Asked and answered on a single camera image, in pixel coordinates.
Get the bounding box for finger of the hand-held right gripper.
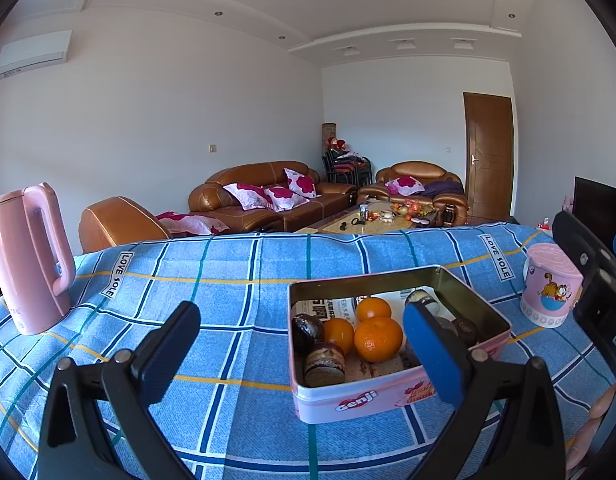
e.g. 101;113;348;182
552;210;616;286

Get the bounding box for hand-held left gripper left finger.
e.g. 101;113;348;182
37;300;203;480

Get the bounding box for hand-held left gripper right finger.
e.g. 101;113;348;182
402;301;573;480

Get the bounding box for large orange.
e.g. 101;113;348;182
354;317;405;364

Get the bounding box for layered chocolate snack cake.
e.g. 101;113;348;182
405;289;441;311

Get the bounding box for small orange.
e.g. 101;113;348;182
322;317;356;356
356;297;393;322

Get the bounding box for pink tin box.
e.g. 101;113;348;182
288;265;512;426

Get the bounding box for round beige-topped snack cake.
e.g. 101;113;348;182
303;342;346;388

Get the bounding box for dark cracked chocolate cake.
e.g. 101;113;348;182
292;313;326;353

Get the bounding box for person's right hand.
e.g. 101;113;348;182
565;381;616;472

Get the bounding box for black television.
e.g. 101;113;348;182
574;176;616;256

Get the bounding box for pink cartoon cat cup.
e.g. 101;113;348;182
519;243;585;329

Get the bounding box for blue plaid tablecloth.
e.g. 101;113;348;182
0;222;616;480

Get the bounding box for brown wooden door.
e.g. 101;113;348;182
462;91;514;221

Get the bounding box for brown leather seat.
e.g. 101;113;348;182
79;196;173;253

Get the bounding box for purple blanket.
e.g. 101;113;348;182
422;180;464;197

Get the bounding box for brown leather sofa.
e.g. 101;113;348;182
188;161;359;233

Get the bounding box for pink electric kettle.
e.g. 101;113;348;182
0;182;76;336

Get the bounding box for wooden coffee table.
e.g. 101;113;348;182
293;201;441;235

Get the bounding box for white pink floral pillow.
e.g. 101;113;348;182
262;186;309;212
283;167;319;198
386;176;423;196
223;182;275;211

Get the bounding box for brown leather armchair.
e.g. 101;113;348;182
357;161;469;226

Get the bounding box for stacked dark chairs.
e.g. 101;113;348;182
322;152;373;187

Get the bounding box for white air conditioner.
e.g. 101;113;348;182
0;30;73;75

